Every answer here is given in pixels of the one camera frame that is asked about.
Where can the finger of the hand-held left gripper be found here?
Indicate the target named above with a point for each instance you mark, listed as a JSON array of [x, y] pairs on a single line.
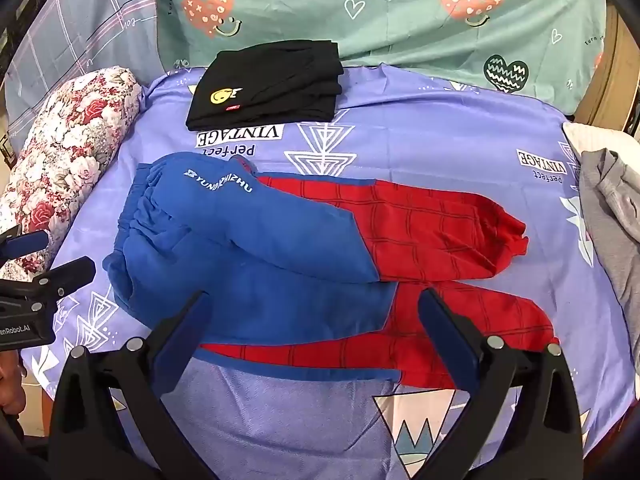
[[22, 246], [65, 272]]

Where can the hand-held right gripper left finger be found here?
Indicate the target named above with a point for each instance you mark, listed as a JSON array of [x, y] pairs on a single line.
[[175, 355]]

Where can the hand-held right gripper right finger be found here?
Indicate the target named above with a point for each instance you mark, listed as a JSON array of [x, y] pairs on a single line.
[[450, 345]]

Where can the blue and red pants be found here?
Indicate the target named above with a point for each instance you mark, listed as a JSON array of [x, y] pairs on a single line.
[[250, 260]]

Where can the black folded pants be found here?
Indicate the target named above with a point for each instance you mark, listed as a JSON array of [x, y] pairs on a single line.
[[270, 85]]

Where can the floral bolster pillow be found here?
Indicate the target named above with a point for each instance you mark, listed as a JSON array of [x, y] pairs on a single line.
[[65, 160]]

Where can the grey garment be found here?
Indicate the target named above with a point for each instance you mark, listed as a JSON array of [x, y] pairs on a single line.
[[615, 235]]

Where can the purple printed bed sheet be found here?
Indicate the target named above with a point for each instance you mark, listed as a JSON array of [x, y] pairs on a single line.
[[450, 135]]

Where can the grey plaid sheet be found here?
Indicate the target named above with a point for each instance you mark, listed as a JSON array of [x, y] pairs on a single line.
[[75, 35]]

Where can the white cloth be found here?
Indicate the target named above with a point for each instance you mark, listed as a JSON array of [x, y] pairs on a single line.
[[595, 137]]

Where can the wooden headboard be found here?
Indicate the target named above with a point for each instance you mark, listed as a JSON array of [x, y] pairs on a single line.
[[617, 80]]

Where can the green heart print quilt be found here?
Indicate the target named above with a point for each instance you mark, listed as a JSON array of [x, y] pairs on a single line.
[[350, 35]]

